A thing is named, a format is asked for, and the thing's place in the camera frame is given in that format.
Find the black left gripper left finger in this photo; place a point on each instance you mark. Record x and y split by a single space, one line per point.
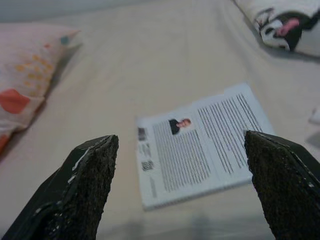
75 195

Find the white printed booklet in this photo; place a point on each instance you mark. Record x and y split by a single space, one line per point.
185 160

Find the cream cartoon print blanket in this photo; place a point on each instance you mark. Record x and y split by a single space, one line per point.
280 25

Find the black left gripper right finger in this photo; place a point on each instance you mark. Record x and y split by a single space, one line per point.
282 190

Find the beige sheeted bed mattress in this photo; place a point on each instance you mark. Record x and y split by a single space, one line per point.
150 62

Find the pink floral pillow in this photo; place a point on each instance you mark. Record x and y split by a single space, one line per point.
25 70

